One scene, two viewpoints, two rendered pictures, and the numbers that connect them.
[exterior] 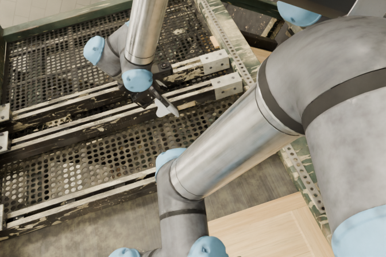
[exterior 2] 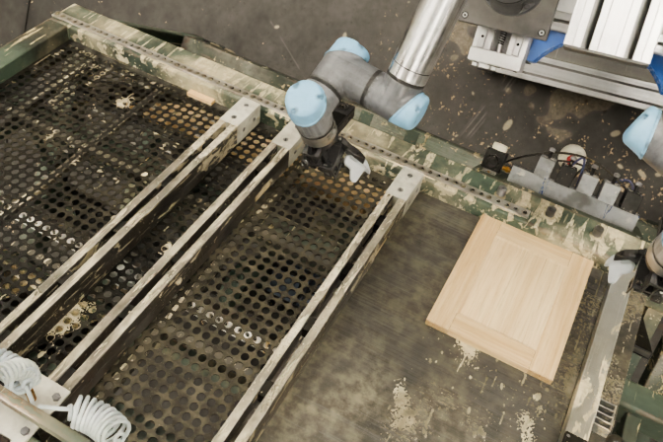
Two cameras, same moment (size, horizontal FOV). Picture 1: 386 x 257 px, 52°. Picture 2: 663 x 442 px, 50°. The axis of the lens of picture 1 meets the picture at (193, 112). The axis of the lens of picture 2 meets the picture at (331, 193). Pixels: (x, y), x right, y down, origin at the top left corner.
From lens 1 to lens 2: 1.16 m
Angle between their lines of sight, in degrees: 41
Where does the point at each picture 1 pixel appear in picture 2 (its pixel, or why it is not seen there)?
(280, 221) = (496, 251)
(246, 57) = (279, 98)
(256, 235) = (492, 277)
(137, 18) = (445, 19)
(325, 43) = not seen: outside the picture
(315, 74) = not seen: outside the picture
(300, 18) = not seen: outside the picture
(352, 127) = not seen: outside the picture
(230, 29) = (216, 70)
